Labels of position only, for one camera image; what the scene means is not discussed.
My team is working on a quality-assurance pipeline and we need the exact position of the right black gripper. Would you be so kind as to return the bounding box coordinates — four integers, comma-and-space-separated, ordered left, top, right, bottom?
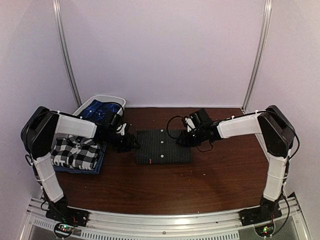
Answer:
176, 127, 206, 147

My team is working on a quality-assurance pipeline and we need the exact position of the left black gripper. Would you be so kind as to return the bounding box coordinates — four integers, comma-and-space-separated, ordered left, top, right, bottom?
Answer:
102, 129, 141, 153

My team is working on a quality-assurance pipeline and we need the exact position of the dark grey pinstriped shirt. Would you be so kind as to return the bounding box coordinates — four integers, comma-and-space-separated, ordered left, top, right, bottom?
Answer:
135, 129, 193, 165

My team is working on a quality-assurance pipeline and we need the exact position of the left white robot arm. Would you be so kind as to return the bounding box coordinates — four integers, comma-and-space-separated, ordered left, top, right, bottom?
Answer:
20, 106, 141, 203

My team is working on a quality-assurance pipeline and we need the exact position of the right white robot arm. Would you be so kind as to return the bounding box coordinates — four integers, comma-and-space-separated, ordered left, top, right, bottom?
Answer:
175, 105, 298, 221

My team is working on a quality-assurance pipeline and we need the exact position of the blue plaid shirt in basket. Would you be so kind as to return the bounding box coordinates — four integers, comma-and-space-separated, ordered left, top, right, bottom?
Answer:
78, 100, 121, 123

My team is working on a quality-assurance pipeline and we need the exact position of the white plastic basket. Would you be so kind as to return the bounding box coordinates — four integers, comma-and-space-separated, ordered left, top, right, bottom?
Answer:
73, 94, 127, 116

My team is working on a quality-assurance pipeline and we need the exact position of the black white checkered folded shirt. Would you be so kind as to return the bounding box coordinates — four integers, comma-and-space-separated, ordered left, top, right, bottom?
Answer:
50, 135, 102, 171

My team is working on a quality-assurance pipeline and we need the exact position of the blue folded shirt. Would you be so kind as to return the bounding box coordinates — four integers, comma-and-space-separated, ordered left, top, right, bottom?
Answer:
53, 142, 107, 175

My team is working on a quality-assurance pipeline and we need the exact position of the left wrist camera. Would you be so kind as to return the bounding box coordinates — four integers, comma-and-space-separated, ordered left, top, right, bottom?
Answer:
116, 122, 131, 136

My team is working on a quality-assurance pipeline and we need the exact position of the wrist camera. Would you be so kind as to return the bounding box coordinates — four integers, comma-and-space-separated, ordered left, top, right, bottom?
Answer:
182, 116, 196, 132
116, 122, 131, 136

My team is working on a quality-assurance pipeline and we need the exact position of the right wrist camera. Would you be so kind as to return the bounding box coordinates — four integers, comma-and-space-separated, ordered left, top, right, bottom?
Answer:
182, 116, 196, 132

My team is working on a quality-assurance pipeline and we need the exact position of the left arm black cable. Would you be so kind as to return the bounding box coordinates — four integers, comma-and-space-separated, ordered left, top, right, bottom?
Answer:
109, 101, 126, 118

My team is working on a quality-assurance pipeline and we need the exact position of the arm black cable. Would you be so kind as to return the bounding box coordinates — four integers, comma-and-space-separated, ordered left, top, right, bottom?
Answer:
166, 114, 215, 153
109, 101, 126, 118

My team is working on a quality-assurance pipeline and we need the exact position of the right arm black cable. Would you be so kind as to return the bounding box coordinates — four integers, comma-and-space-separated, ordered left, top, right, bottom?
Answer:
166, 114, 215, 153

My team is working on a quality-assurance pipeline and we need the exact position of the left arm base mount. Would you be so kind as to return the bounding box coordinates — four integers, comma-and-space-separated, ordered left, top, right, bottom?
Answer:
43, 192, 89, 227

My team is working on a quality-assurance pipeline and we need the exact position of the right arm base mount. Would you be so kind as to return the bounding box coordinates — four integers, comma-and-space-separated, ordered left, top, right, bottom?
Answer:
238, 196, 282, 226

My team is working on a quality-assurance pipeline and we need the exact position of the front aluminium rail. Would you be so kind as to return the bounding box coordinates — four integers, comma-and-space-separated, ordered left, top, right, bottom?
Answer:
19, 197, 311, 240

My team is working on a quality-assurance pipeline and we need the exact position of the left aluminium corner post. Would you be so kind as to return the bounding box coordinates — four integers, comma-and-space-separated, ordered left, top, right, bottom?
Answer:
52, 0, 82, 107

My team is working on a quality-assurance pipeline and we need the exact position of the aluminium corner post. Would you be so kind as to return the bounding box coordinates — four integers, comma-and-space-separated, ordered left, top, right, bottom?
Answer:
241, 0, 273, 113
52, 0, 82, 107

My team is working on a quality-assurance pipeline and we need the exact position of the right aluminium corner post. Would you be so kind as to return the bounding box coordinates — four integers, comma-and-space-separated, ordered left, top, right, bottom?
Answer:
241, 0, 273, 113

